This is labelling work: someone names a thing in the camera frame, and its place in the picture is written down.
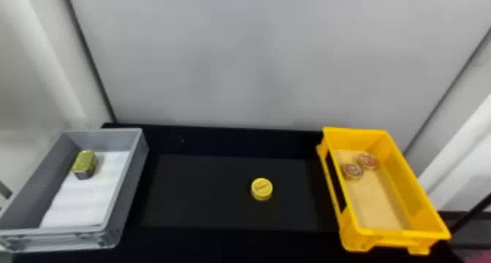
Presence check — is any white foam liner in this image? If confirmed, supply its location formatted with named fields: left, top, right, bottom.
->
left=39, top=150, right=132, bottom=229

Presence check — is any gold rectangular tin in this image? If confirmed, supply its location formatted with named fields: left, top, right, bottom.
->
left=70, top=149, right=98, bottom=180

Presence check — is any grey crate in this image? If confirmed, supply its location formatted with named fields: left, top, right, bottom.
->
left=0, top=127, right=150, bottom=255

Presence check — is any black mat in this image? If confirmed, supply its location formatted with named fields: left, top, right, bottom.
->
left=140, top=153, right=319, bottom=232

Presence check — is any yellow crate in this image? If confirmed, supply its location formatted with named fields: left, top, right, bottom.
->
left=315, top=126, right=452, bottom=256

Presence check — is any yellow can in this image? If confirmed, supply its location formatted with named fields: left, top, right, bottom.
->
left=251, top=177, right=275, bottom=202

